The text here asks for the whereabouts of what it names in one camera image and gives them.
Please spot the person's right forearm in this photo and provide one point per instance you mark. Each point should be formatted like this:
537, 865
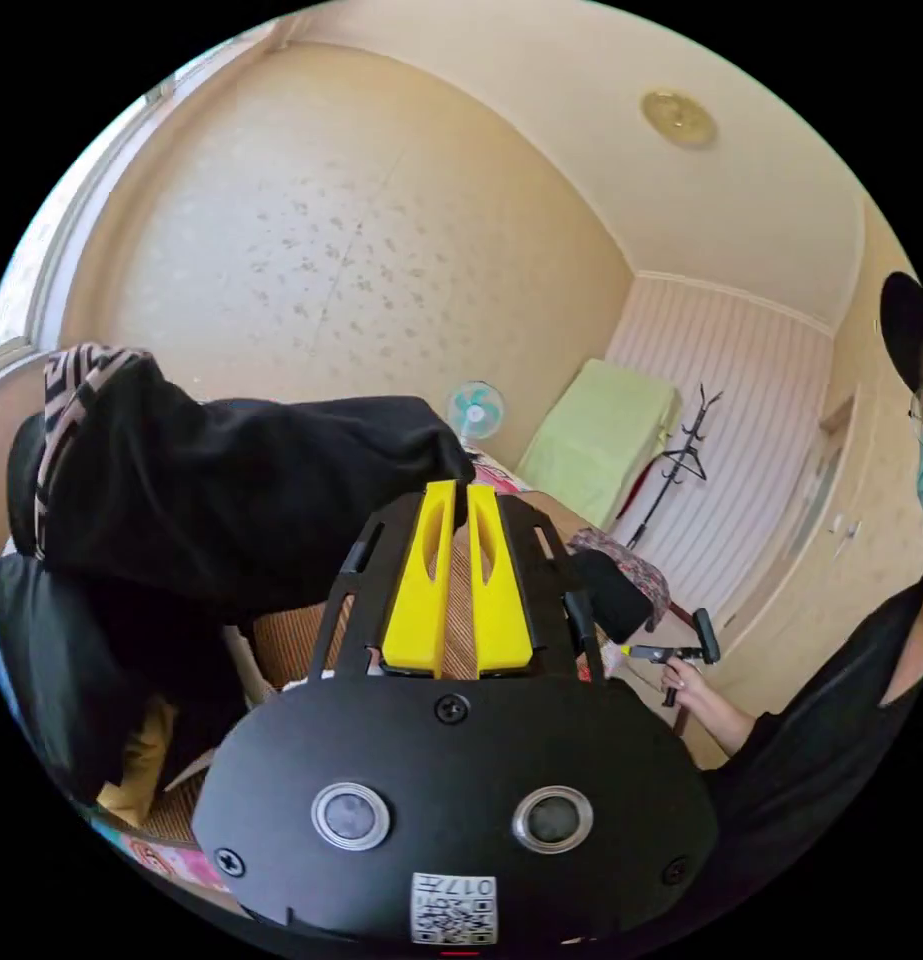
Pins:
723, 724

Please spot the person's right hand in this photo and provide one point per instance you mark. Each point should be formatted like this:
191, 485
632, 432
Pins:
687, 679

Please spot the teal standing fan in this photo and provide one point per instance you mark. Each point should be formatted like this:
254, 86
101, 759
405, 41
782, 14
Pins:
476, 409

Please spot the person's body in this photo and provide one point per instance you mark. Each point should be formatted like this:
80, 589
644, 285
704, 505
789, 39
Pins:
828, 720

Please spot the black coat rack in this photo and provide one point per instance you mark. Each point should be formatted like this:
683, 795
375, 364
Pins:
682, 457

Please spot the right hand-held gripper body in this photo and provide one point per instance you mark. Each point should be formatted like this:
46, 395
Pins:
656, 654

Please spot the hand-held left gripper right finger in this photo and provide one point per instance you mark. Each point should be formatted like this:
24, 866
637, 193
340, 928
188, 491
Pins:
502, 607

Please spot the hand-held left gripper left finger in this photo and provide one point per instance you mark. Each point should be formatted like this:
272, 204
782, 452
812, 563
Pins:
414, 600

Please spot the window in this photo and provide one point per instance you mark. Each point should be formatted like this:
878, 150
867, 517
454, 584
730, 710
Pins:
26, 292

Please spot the black long sleeve patterned collar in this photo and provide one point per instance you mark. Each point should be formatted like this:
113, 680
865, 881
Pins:
236, 495

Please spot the bed with woven mat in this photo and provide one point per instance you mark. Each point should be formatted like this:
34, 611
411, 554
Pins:
296, 637

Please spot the round gold ceiling lamp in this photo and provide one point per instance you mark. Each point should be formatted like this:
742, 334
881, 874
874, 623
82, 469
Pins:
678, 118

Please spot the pile of clothes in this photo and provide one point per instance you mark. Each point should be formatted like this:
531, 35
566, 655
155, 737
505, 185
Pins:
63, 660
626, 592

